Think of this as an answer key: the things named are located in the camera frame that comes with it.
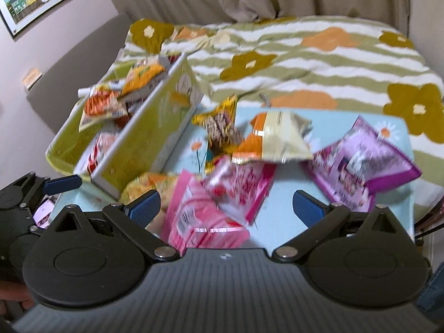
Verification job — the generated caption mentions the yellow orange snack packet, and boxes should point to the yellow orange snack packet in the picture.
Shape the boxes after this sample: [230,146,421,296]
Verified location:
[119,58,166,100]

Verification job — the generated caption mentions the green cardboard box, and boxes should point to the green cardboard box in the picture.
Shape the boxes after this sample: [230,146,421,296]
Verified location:
[45,53,205,198]

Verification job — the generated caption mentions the floral striped blanket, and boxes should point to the floral striped blanket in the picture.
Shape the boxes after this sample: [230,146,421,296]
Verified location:
[104,14,444,167]

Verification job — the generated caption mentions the pink striped snack packet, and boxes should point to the pink striped snack packet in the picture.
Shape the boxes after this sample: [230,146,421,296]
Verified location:
[162,169,251,251]

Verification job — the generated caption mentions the white packet with orange sticks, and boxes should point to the white packet with orange sticks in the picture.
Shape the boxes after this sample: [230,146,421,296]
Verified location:
[79,86,128,132]

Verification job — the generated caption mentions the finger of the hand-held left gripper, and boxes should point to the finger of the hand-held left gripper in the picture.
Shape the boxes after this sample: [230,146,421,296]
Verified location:
[43,176,83,196]

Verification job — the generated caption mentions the purple cartoon snack packet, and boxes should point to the purple cartoon snack packet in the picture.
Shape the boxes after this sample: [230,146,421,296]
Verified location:
[304,115,423,213]

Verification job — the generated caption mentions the orange and cream snack packet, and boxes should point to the orange and cream snack packet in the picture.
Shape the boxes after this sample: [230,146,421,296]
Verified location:
[232,110,314,164]

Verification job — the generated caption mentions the person's left hand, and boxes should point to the person's left hand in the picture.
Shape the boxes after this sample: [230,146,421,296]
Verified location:
[0,281,32,311]

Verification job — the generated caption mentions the yellow green snack packet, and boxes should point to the yellow green snack packet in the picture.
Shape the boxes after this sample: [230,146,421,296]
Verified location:
[121,172,179,209]

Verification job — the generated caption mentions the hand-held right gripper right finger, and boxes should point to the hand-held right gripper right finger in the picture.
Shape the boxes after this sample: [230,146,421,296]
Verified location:
[271,190,410,263]

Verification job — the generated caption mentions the pink cartoon print snack packet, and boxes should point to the pink cartoon print snack packet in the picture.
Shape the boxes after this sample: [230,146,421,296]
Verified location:
[204,155,277,225]

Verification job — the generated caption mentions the grey padded headboard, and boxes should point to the grey padded headboard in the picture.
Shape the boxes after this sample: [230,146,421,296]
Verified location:
[26,13,134,136]

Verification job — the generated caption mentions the person's blue jeans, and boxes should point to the person's blue jeans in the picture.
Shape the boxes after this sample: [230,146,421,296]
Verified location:
[415,263,444,321]

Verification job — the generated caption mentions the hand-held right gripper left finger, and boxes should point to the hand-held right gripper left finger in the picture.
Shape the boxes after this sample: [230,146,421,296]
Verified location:
[45,191,179,263]

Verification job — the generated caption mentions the red snack packet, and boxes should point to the red snack packet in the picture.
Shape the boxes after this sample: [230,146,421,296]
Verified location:
[86,131,119,175]

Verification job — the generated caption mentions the yellow brown chocolate snack packet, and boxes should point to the yellow brown chocolate snack packet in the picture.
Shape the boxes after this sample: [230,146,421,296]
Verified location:
[192,95,244,175]

